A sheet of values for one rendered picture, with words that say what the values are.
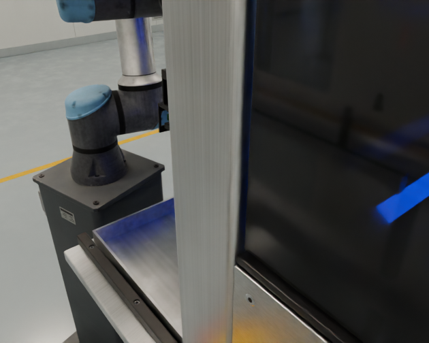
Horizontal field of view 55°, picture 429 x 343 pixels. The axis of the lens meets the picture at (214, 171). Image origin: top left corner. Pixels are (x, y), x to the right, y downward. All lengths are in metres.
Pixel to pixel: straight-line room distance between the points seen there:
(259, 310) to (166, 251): 0.50
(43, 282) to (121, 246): 1.31
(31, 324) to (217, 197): 1.71
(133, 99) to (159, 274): 0.51
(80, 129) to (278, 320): 0.89
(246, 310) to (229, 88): 0.14
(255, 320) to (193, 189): 0.09
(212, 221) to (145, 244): 0.52
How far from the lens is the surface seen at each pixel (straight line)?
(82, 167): 1.12
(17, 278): 2.13
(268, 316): 0.25
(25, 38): 5.71
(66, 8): 0.68
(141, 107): 1.07
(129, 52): 1.07
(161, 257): 0.74
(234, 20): 0.19
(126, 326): 0.65
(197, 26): 0.21
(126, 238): 0.79
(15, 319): 1.96
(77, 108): 1.05
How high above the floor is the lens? 1.38
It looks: 31 degrees down
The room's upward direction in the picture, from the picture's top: straight up
